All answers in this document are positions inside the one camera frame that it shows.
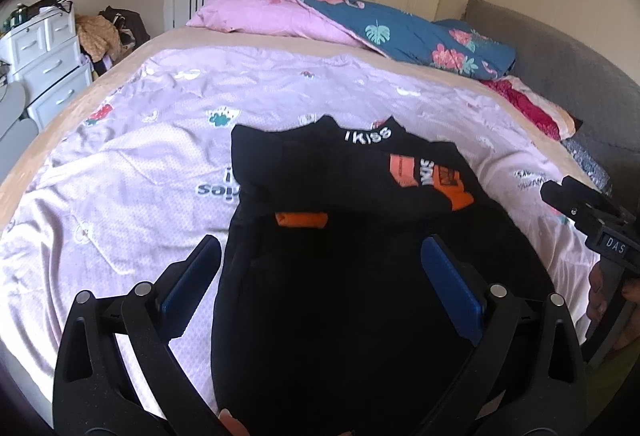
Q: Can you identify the pile of clothes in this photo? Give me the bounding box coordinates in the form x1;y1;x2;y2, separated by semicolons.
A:
98;6;151;67

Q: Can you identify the person's left hand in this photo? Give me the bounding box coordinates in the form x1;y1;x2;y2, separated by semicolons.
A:
219;408;251;436

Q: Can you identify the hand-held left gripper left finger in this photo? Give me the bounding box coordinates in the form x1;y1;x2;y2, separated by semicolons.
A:
52;235;223;436

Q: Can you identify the black paper bag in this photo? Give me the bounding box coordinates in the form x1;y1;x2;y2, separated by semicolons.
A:
22;0;75;19

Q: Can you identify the grey padded headboard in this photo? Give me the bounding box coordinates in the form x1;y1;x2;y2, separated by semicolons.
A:
462;0;640;197

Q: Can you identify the white drawer cabinet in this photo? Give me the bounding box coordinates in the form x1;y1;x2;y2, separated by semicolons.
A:
0;6;96;127

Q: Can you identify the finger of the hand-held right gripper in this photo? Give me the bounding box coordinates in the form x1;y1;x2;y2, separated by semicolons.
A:
541;180;601;229
560;175;637;229

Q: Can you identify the red and cream pillow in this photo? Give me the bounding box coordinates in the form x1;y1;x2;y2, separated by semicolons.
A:
480;75;583;142

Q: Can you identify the black sweater with orange cuffs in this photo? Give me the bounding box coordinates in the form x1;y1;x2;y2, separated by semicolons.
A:
210;115;556;436

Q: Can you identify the purple strawberry print bed sheet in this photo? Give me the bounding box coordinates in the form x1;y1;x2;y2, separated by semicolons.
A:
0;47;601;397

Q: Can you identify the person's right hand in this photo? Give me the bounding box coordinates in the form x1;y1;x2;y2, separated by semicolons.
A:
586;261;640;353

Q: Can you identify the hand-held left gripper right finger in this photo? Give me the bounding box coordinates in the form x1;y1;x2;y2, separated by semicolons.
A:
421;236;586;436

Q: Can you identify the dark blue patterned pillow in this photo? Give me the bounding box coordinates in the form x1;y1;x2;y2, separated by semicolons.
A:
560;138;613;197

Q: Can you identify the pink and blue floral duvet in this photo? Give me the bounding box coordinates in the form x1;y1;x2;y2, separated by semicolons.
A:
186;0;517;82

